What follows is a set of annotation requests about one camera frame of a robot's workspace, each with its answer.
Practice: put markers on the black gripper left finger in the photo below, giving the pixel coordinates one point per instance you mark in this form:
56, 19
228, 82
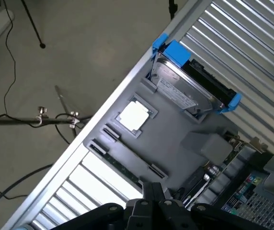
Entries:
117, 218

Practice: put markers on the blue disk caddy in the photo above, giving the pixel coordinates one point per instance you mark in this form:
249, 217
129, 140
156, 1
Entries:
176, 54

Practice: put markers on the black tripod leg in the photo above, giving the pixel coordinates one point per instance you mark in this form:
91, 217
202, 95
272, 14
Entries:
42, 45

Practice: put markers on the silver hard disk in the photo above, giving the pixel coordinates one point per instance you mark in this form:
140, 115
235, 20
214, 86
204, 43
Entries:
182, 88

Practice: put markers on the black tripod bar with clamps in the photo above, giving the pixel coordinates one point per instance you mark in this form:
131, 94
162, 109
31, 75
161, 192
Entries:
19, 121

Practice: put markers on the black stand pole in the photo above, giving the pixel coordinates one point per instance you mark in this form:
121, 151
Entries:
172, 9

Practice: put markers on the silver CPU chip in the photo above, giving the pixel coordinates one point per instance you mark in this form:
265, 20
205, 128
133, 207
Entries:
134, 116

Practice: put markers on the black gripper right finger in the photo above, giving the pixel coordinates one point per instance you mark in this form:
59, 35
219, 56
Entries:
175, 215

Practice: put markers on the grey parts rack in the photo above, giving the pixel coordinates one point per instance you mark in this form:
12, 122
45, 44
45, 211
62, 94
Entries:
170, 124

